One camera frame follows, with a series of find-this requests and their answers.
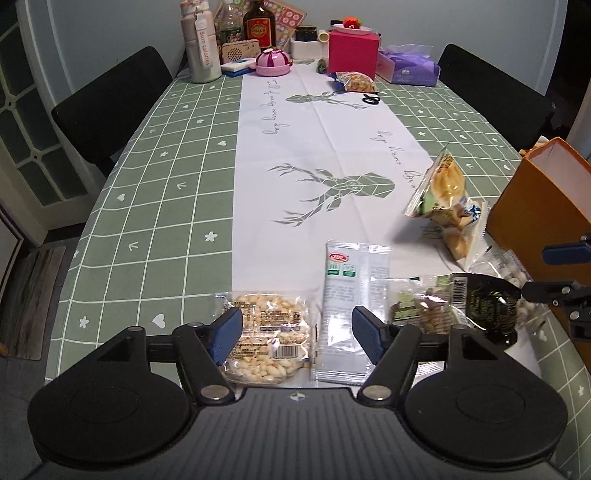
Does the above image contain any small clear snack bag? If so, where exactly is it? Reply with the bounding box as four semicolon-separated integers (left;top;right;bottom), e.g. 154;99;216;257
335;71;378;93

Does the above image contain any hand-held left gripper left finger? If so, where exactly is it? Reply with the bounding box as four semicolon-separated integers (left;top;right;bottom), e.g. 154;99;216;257
95;307;243;403

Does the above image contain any pink dotted card board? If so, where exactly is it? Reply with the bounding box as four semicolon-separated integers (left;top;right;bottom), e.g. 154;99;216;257
268;0;306;51

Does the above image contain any black chair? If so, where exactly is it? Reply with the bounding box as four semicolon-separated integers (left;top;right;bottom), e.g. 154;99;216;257
436;44;556;151
51;45;174;178

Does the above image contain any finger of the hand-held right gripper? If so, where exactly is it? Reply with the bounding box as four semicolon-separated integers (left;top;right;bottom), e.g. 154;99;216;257
542;234;591;266
521;278;591;308

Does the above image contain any brown nut packet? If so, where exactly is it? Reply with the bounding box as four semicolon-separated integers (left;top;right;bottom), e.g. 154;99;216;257
388;276;467;335

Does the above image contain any white grey snack packet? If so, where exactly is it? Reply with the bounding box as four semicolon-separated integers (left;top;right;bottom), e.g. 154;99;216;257
311;240;392;386

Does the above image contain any white glass-paned door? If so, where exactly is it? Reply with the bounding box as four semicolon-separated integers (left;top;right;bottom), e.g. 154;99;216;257
0;0;81;245

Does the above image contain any clear peanut bag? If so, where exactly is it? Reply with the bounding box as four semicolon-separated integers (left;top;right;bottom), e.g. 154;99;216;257
212;291;311;386

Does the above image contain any wooden radio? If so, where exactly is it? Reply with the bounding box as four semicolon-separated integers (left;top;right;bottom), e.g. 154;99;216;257
221;39;262;65

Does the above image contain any blue and white box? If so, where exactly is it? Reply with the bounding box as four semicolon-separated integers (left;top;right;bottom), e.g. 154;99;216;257
221;59;257;75

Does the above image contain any clear packet of white balls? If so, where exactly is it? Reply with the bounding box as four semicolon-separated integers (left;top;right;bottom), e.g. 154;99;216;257
466;247;539;333

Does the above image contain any pink round lidded box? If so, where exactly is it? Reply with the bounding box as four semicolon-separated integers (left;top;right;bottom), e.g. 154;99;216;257
255;47;294;77

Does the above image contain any small white box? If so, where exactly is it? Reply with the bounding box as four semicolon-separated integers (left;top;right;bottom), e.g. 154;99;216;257
291;41;329;60

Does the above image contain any white water bottle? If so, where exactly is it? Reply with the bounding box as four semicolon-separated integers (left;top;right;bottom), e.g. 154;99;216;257
180;0;223;85

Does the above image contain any orange cardboard box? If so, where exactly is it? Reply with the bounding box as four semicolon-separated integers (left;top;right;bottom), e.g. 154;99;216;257
487;137;591;333

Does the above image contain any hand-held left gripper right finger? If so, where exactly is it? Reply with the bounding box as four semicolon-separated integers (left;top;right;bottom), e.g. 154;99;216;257
352;305;504;403

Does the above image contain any purple tissue pack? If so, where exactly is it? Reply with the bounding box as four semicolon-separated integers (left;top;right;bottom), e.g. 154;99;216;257
376;44;441;88

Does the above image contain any brown liquor bottle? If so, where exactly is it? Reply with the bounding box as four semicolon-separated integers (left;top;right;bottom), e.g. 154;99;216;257
243;0;274;51

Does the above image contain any clear plastic bottle green label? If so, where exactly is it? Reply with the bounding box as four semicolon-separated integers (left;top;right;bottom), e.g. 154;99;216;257
217;0;245;47

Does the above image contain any pink cube box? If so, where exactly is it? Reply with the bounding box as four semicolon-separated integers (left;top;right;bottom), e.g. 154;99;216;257
328;30;380;81

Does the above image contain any brown doormat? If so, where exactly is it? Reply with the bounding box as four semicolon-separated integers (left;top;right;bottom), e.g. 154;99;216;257
7;246;68;360

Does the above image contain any dark green seaweed packet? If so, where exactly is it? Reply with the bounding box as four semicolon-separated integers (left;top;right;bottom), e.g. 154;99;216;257
450;272;532;347

